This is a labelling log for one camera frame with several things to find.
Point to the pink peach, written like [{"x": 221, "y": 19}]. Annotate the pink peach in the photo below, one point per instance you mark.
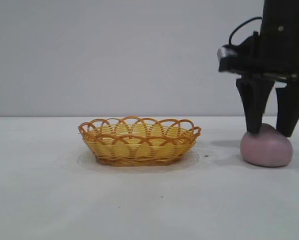
[{"x": 267, "y": 152}]

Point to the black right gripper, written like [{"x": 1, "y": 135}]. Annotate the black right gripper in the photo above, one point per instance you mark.
[{"x": 284, "y": 40}]

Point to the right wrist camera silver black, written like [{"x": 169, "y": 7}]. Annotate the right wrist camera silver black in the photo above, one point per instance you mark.
[{"x": 239, "y": 57}]

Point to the yellow woven wicker basket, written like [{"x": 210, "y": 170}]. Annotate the yellow woven wicker basket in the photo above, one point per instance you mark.
[{"x": 139, "y": 147}]

